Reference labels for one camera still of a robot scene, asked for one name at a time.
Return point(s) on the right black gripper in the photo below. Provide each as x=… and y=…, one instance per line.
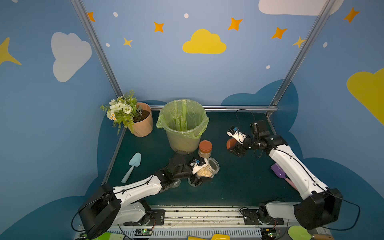
x=241, y=145

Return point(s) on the brown jar lid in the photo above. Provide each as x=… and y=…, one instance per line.
x=231, y=143

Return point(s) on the brown-lid oatmeal jar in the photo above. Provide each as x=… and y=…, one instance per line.
x=213, y=166
x=205, y=149

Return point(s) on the beige-lid oatmeal jar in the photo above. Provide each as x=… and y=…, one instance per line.
x=176, y=184
x=192, y=181

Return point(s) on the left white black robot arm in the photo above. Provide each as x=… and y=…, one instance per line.
x=110, y=206

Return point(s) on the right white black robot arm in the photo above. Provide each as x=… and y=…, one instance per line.
x=320, y=205

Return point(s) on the mesh waste bin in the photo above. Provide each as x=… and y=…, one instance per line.
x=183, y=145

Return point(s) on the light blue spatula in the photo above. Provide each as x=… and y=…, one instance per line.
x=134, y=162

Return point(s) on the green plastic bin liner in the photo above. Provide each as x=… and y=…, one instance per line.
x=185, y=118

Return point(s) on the left controller board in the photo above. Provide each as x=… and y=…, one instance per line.
x=143, y=232

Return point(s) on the controller board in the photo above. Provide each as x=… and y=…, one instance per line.
x=268, y=234
x=143, y=232

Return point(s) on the right controller board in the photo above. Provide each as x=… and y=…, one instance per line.
x=268, y=234

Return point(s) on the artificial white flower plant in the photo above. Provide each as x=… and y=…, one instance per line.
x=123, y=111

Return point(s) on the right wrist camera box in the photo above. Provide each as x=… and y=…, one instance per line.
x=236, y=134

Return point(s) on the purple pink-handled scoop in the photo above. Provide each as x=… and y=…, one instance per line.
x=280, y=173

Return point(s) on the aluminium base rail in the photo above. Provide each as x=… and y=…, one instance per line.
x=186, y=222

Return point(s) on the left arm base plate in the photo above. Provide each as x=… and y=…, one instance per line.
x=153, y=217

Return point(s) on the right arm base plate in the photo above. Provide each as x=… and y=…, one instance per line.
x=259, y=217

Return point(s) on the green spatula wooden handle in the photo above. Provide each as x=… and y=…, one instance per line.
x=300, y=233

